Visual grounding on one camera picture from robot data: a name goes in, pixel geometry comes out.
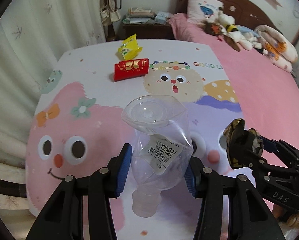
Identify black gold wrapper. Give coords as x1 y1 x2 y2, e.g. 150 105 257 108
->
223 118 264 170

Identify clear plastic bottle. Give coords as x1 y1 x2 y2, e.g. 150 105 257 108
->
122 95 194 218

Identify red envelope packet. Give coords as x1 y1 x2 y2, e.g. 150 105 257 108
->
113 59 150 82

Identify yellow snack wrapper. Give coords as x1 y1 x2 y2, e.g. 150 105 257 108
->
117 34 142 61

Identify pink bed sheet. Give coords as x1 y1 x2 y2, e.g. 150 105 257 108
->
169 13 299 149

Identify folded cartoon quilt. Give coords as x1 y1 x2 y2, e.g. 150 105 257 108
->
254 25 298 73

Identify cartoon printed tablecloth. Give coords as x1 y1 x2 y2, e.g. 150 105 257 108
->
25 39 276 240

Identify plush toy pile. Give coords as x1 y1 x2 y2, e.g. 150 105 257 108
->
200 7 268 55

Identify dark wooden headboard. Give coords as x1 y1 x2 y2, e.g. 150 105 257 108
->
175 0 277 29

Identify white cartoon pillow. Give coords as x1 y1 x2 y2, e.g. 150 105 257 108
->
187 0 224 24

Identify dark wooden nightstand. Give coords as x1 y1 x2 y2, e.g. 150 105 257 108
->
123 23 175 40

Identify stack of books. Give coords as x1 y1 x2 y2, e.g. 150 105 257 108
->
122 7 173 25

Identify cream floral curtain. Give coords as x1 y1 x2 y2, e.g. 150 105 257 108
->
0 0 108 230

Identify hanging bags on rack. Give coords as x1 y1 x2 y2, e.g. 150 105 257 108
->
100 0 122 42

